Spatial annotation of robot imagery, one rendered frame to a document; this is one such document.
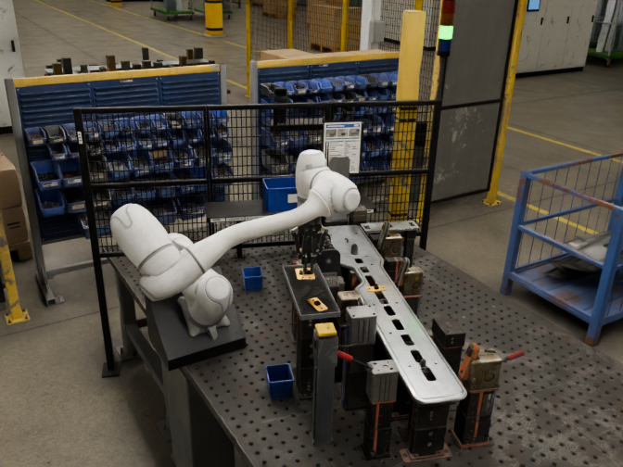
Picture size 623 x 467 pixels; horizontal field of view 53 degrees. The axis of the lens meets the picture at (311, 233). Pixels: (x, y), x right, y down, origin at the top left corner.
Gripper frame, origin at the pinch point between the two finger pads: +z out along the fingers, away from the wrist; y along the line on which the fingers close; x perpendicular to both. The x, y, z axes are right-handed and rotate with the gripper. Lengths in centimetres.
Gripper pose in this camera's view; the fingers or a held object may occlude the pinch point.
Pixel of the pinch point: (308, 263)
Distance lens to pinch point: 222.1
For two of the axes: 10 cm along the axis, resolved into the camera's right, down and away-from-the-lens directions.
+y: 9.9, -0.3, 1.3
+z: -0.3, 9.1, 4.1
